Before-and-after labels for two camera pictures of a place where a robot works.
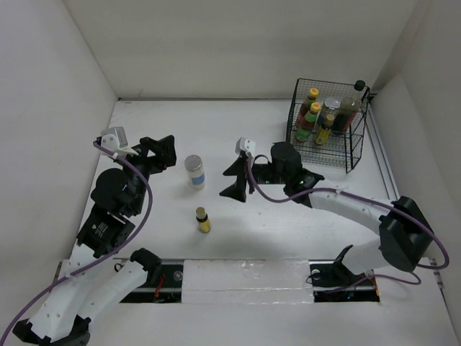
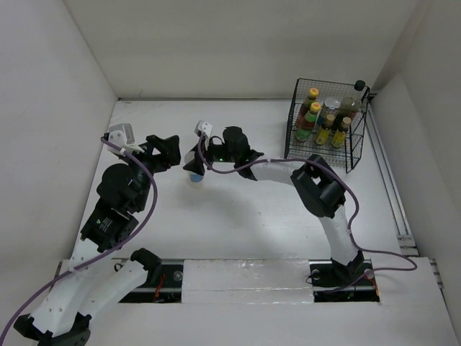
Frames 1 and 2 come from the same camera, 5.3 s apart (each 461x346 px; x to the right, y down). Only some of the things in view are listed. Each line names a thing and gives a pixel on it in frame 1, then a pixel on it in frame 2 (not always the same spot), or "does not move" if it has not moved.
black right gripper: (238, 190) → (197, 165)
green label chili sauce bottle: (307, 122) does not move
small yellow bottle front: (204, 225) → (339, 140)
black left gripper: (163, 148) does not move
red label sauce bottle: (305, 109) does not move
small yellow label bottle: (322, 136) does not move
